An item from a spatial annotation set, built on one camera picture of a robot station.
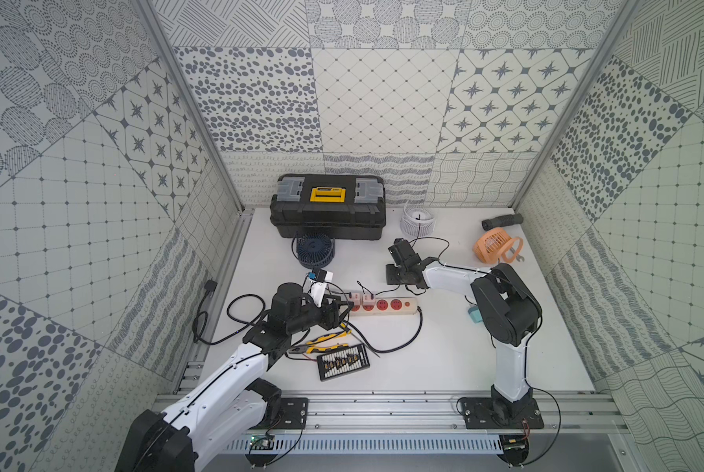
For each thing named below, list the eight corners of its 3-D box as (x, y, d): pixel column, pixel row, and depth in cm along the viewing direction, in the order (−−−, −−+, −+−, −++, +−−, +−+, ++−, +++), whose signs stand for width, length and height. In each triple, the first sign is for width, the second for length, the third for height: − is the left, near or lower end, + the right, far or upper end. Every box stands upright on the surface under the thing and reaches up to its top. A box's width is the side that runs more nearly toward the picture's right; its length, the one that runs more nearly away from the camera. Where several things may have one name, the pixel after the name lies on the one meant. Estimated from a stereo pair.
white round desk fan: (392, 230, 115) (394, 218, 110) (404, 213, 121) (406, 201, 116) (424, 244, 110) (427, 232, 105) (435, 226, 116) (439, 214, 111)
